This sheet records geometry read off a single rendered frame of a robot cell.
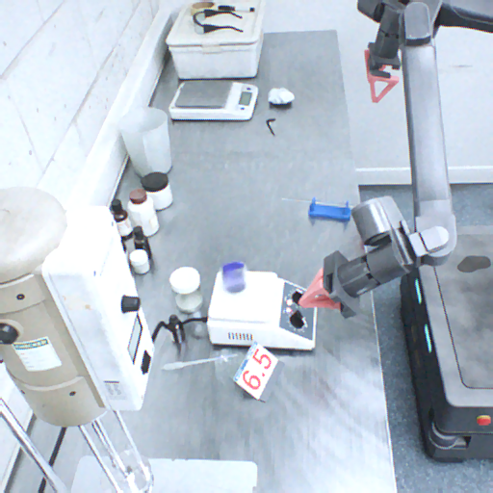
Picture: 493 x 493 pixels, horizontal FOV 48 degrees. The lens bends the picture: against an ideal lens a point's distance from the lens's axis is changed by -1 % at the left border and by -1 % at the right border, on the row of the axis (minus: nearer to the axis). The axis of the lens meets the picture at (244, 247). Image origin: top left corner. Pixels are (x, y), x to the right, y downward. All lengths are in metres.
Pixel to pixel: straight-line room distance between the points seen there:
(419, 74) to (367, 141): 1.59
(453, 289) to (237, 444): 0.97
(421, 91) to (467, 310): 0.88
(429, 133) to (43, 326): 0.68
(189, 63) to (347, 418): 1.34
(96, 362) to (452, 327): 1.28
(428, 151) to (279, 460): 0.55
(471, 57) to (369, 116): 0.46
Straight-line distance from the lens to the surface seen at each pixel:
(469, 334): 1.65
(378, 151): 2.60
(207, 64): 1.96
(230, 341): 1.07
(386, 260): 0.87
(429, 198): 0.89
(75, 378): 0.53
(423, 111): 0.96
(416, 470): 1.82
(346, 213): 1.33
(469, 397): 1.54
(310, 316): 1.09
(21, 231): 0.44
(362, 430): 1.00
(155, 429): 1.02
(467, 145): 2.67
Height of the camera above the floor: 1.63
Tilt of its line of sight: 43 degrees down
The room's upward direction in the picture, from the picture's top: 6 degrees counter-clockwise
